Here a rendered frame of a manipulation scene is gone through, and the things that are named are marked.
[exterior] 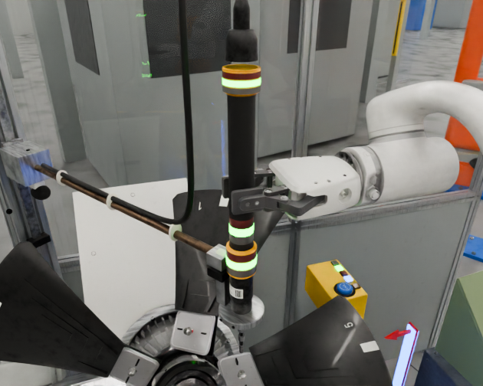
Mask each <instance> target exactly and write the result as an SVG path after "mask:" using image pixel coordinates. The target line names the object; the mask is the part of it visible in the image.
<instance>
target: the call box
mask: <svg viewBox="0 0 483 386"><path fill-rule="evenodd" d="M331 261H332V260H331ZM331 261H327V262H323V263H316V264H312V265H308V266H307V272H306V280H305V290H306V292H307V294H308V295H309V297H310V298H311V299H312V301H313V302H314V304H315V306H316V307H317V308H319V307H321V306H322V305H323V304H325V303H327V302H328V301H330V300H331V299H333V298H334V297H335V296H337V295H338V296H343V297H345V298H346V299H347V300H348V301H349V302H350V303H351V304H352V306H353V307H354V308H355V309H356V311H357V312H358V313H359V314H360V316H361V317H362V319H363V317H364V313H365V308H366V301H367V297H368V295H367V293H366V292H365V291H364V290H363V288H362V287H361V288H360V289H354V288H353V292H352V293H351V294H349V295H344V294H342V293H339V292H338V291H337V284H338V283H342V282H346V280H345V279H344V276H341V275H340V273H339V271H337V270H336V268H335V266H333V265H332V263H331ZM336 261H337V262H338V263H339V265H341V266H342V268H343V270H345V271H346V272H347V273H348V271H347V270H346V269H345V268H344V267H343V265H342V264H341V263H340V262H339V261H338V260H336ZM339 265H337V266H339ZM348 276H350V277H351V278H352V279H353V281H350V282H348V283H349V284H350V285H351V286H352V284H353V283H357V281H356V280H355V279H354V278H353V277H352V276H351V275H350V274H349V273H348Z"/></svg>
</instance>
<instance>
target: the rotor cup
mask: <svg viewBox="0 0 483 386"><path fill-rule="evenodd" d="M192 355H196V356H197V358H198V359H197V358H193V357H192ZM153 357H155V358H158V359H160V360H162V362H161V363H160V365H159V367H158V368H157V370H156V372H155V374H154V375H153V376H152V378H151V379H150V381H149V383H148V385H147V386H228V385H227V383H226V380H225V378H224V376H223V375H222V373H221V372H220V371H219V368H218V366H217V361H218V359H217V358H216V356H215V355H213V356H209V355H199V354H195V353H191V352H186V351H182V350H178V349H175V348H172V347H171V345H167V346H166V347H164V348H162V349H161V350H160V351H158V352H157V353H156V354H155V355H154V356H153ZM154 378H155V384H154V385H152V383H153V379H154Z"/></svg>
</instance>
